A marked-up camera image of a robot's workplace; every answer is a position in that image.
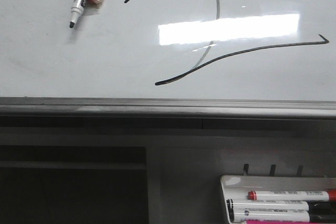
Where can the white whiteboard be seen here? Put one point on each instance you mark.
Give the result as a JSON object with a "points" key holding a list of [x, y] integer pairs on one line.
{"points": [[188, 49]]}

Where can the white marker tray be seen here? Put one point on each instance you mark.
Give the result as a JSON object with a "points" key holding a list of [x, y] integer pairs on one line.
{"points": [[237, 187]]}

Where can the black-capped white marker upper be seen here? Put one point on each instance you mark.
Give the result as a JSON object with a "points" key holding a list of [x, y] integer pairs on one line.
{"points": [[315, 206]]}

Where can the black-capped white marker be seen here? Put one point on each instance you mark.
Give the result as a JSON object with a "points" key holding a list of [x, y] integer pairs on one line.
{"points": [[240, 215], [315, 206]]}

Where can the black-capped white marker lower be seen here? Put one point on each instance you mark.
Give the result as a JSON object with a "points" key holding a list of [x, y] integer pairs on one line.
{"points": [[240, 215]]}

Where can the pink marker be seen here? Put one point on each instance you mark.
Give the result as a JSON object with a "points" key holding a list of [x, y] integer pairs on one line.
{"points": [[280, 222]]}

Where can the red-capped white marker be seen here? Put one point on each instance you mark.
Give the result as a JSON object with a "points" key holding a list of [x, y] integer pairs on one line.
{"points": [[299, 195]]}

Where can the grey whiteboard ledge rail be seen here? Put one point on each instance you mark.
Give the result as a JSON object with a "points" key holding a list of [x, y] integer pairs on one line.
{"points": [[92, 112]]}

